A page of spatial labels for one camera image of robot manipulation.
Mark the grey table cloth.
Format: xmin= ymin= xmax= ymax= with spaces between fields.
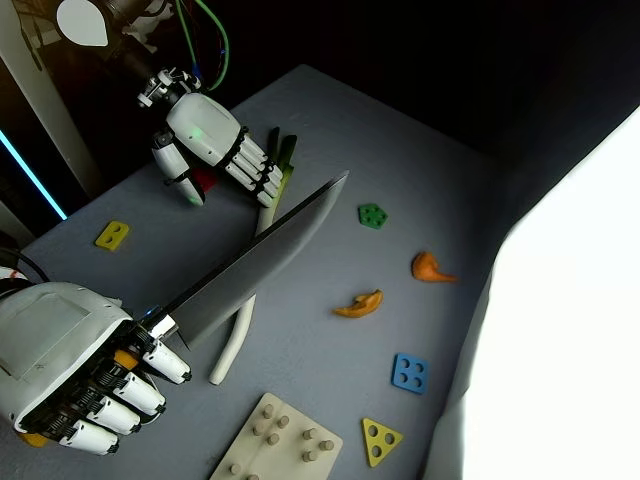
xmin=0 ymin=63 xmax=516 ymax=480

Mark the white post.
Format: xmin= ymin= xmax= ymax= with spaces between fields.
xmin=0 ymin=0 xmax=105 ymax=197

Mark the green pentagon block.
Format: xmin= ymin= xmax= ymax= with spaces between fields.
xmin=357 ymin=203 xmax=390 ymax=231

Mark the thin green cable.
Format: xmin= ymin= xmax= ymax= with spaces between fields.
xmin=174 ymin=0 xmax=200 ymax=69

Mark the red pentagon block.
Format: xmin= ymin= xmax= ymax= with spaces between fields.
xmin=191 ymin=167 xmax=222 ymax=195

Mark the yellow triangle block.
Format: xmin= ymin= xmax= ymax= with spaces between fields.
xmin=361 ymin=417 xmax=405 ymax=469

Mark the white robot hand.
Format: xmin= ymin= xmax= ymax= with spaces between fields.
xmin=0 ymin=281 xmax=194 ymax=457
xmin=151 ymin=92 xmax=285 ymax=209

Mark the beige wooden peg board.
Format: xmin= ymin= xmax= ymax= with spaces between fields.
xmin=209 ymin=392 xmax=345 ymax=480

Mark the blue square four-hole block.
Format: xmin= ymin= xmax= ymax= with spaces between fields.
xmin=391 ymin=352 xmax=430 ymax=396

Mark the orange curved toy food piece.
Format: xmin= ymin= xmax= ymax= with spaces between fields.
xmin=332 ymin=288 xmax=385 ymax=319

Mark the cyan light strip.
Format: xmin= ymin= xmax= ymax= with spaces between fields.
xmin=0 ymin=128 xmax=68 ymax=220

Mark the large kitchen knife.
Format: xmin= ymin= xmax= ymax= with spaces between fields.
xmin=17 ymin=169 xmax=351 ymax=449

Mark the long leek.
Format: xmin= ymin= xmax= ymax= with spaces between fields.
xmin=208 ymin=127 xmax=300 ymax=387

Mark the yellow rectangular two-hole block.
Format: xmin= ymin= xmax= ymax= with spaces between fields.
xmin=94 ymin=220 xmax=131 ymax=252

